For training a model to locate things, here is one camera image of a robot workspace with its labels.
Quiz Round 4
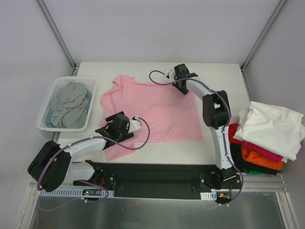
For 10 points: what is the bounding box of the pink t shirt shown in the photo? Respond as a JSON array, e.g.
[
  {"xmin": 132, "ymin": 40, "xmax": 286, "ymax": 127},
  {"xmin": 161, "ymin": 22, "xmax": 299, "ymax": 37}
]
[{"xmin": 100, "ymin": 75, "xmax": 203, "ymax": 161}]

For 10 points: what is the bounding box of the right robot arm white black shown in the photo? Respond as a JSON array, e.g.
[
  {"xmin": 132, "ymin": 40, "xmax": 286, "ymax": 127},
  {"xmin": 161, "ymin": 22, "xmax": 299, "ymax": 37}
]
[{"xmin": 167, "ymin": 63, "xmax": 236, "ymax": 189}]

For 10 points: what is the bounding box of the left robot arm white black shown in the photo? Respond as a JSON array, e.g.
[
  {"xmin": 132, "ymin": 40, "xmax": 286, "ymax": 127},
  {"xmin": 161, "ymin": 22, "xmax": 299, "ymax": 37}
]
[{"xmin": 28, "ymin": 112, "xmax": 142, "ymax": 192}]

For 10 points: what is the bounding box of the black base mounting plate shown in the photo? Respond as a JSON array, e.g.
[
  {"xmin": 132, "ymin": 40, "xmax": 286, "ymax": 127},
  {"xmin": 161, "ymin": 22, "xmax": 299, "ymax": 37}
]
[{"xmin": 85, "ymin": 160, "xmax": 243, "ymax": 200}]

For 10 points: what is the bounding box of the grey t shirt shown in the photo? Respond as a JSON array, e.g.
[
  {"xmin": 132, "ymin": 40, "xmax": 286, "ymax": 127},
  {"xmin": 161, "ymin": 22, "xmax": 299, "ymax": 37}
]
[{"xmin": 48, "ymin": 82, "xmax": 89, "ymax": 129}]

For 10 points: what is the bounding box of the white plastic laundry basket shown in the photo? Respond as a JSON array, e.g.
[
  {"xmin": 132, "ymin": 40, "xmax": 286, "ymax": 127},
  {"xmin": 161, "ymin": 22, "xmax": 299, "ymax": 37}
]
[{"xmin": 37, "ymin": 76, "xmax": 97, "ymax": 132}]

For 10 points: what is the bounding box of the red t shirt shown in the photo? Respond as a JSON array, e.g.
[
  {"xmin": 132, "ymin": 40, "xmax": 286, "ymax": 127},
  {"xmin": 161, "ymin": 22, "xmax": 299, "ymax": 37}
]
[{"xmin": 228, "ymin": 123, "xmax": 243, "ymax": 145}]

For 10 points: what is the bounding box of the light blue t shirt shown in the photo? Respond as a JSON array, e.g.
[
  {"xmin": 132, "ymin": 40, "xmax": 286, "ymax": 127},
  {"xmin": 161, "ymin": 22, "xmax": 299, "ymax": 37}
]
[{"xmin": 46, "ymin": 90, "xmax": 92, "ymax": 128}]

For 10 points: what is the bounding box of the black t shirt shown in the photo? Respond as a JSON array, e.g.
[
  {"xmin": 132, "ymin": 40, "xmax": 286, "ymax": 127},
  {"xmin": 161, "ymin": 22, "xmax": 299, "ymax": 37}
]
[{"xmin": 230, "ymin": 143, "xmax": 278, "ymax": 176}]

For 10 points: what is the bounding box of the orange t shirt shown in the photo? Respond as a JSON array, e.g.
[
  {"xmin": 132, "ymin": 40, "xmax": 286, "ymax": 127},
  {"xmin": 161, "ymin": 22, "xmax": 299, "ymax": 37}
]
[{"xmin": 241, "ymin": 145, "xmax": 284, "ymax": 170}]

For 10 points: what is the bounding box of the white t shirt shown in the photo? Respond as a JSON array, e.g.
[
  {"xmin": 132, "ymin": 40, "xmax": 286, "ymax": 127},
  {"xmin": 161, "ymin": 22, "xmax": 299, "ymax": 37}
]
[{"xmin": 234, "ymin": 101, "xmax": 305, "ymax": 161}]

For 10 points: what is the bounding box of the green t shirt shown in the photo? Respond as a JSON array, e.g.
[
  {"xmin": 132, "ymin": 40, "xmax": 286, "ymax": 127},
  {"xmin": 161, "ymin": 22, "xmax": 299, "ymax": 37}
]
[{"xmin": 243, "ymin": 168, "xmax": 264, "ymax": 175}]

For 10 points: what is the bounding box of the magenta t shirt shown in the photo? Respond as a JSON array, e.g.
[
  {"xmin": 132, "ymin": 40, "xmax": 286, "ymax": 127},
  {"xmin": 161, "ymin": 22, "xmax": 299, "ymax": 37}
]
[{"xmin": 243, "ymin": 141, "xmax": 283, "ymax": 163}]

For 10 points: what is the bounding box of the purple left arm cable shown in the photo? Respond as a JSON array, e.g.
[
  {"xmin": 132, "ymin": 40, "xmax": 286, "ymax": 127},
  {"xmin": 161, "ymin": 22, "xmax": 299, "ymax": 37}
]
[{"xmin": 36, "ymin": 116, "xmax": 151, "ymax": 212}]

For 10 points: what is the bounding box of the right aluminium frame post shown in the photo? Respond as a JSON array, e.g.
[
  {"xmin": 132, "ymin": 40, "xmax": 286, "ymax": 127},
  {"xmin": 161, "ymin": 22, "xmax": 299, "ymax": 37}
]
[{"xmin": 240, "ymin": 0, "xmax": 289, "ymax": 71}]

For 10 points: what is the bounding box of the aluminium frame post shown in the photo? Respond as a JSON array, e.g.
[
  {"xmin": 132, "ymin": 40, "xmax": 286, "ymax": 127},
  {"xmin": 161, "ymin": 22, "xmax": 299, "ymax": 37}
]
[
  {"xmin": 35, "ymin": 0, "xmax": 79, "ymax": 76},
  {"xmin": 240, "ymin": 0, "xmax": 289, "ymax": 71}
]

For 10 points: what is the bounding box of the left slotted cable duct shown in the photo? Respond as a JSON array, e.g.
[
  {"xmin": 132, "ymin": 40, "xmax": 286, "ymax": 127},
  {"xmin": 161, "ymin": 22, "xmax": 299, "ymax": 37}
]
[{"xmin": 40, "ymin": 187, "xmax": 114, "ymax": 198}]

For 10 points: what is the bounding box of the slotted cable duct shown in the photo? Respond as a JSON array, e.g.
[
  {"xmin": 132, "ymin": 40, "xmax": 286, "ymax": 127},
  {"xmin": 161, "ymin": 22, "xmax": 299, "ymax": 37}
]
[
  {"xmin": 200, "ymin": 191, "xmax": 217, "ymax": 201},
  {"xmin": 40, "ymin": 187, "xmax": 114, "ymax": 198}
]

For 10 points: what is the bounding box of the left aluminium frame post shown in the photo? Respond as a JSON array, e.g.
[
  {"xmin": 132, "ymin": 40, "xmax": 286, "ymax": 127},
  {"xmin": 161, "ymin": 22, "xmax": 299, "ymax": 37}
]
[{"xmin": 35, "ymin": 0, "xmax": 79, "ymax": 76}]

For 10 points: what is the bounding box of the right slotted cable duct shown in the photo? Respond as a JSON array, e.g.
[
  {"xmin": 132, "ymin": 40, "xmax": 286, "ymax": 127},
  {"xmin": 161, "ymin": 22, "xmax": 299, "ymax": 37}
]
[{"xmin": 200, "ymin": 191, "xmax": 217, "ymax": 201}]

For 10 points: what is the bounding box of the aluminium front rail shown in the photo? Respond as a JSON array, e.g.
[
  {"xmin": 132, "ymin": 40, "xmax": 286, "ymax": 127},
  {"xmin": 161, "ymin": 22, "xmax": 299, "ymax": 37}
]
[{"xmin": 29, "ymin": 167, "xmax": 285, "ymax": 192}]

